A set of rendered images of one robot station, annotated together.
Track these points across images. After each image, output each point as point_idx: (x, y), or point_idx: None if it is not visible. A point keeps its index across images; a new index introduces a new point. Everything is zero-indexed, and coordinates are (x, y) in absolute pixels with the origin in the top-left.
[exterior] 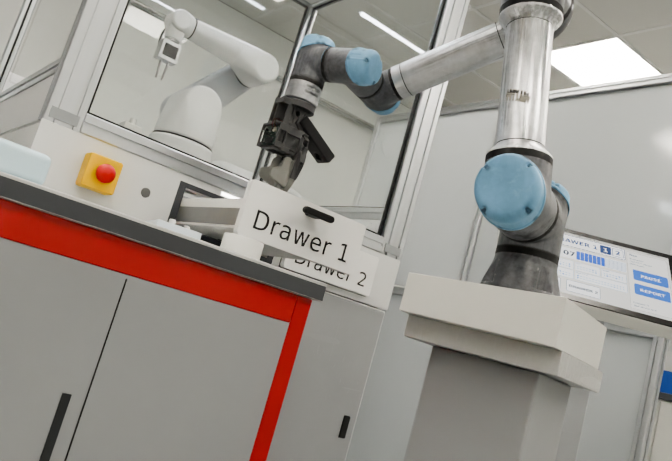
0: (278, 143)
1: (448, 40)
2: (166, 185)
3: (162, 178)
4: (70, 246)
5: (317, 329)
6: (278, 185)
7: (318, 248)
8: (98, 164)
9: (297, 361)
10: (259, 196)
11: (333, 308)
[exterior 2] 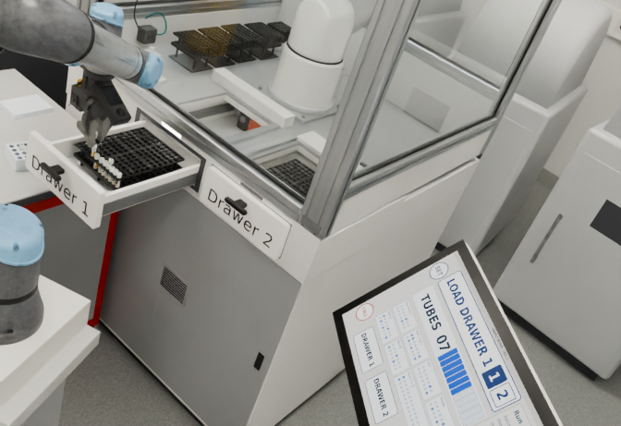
0: (72, 103)
1: None
2: (129, 108)
3: (127, 103)
4: None
5: (235, 265)
6: (99, 135)
7: (69, 197)
8: None
9: (220, 283)
10: (32, 144)
11: (249, 254)
